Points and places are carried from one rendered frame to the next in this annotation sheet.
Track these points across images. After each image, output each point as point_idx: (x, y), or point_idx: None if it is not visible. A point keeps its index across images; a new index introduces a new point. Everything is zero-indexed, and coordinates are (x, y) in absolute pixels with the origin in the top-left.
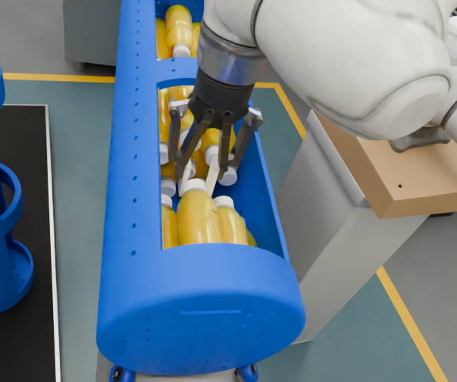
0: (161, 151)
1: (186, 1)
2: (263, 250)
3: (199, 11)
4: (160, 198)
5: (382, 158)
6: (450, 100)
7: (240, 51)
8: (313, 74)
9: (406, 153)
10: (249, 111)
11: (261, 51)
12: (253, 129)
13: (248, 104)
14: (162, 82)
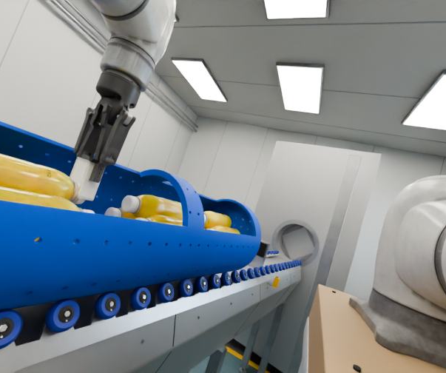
0: (111, 209)
1: (236, 223)
2: None
3: (242, 230)
4: (24, 132)
5: (346, 336)
6: (431, 236)
7: (109, 41)
8: None
9: (405, 357)
10: (123, 109)
11: (120, 41)
12: (118, 120)
13: (185, 195)
14: (143, 172)
